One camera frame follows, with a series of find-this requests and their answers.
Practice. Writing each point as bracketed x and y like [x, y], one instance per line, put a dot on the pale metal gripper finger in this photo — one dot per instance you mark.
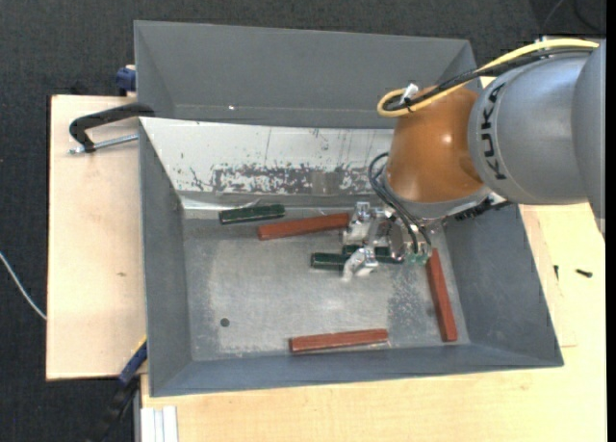
[362, 261]
[361, 226]

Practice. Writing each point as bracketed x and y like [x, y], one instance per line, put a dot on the dark green flat block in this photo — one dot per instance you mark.
[251, 214]
[327, 259]

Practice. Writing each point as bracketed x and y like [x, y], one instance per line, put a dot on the red-brown flat block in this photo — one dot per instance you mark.
[443, 295]
[337, 340]
[303, 226]

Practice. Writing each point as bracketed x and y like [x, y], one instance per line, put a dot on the grey metal bin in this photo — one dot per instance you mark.
[289, 295]

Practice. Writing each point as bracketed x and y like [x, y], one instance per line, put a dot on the small black screw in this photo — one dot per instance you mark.
[584, 273]

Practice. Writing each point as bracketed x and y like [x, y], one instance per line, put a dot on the black cylinder on white bracket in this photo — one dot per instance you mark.
[474, 211]

